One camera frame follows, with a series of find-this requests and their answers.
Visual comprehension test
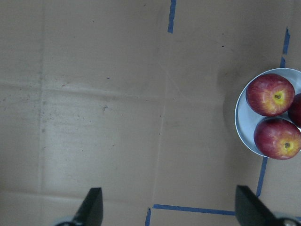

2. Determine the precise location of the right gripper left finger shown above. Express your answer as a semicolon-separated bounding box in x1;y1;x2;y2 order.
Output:
56;187;103;226

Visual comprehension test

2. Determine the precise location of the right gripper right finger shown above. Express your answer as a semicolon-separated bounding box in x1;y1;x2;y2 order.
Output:
235;185;301;226

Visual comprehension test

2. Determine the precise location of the plate apple front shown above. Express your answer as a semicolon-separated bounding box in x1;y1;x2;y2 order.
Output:
253;118;301;160

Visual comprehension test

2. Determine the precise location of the plate apple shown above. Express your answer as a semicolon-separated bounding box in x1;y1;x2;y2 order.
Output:
246;73;295;117
287;93;301;128
253;118;301;160

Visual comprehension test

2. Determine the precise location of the plate apple far side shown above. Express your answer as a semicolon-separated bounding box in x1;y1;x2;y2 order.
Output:
287;93;301;128

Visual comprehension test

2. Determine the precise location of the plate apple near centre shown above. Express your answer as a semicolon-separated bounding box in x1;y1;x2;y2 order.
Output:
246;73;295;117

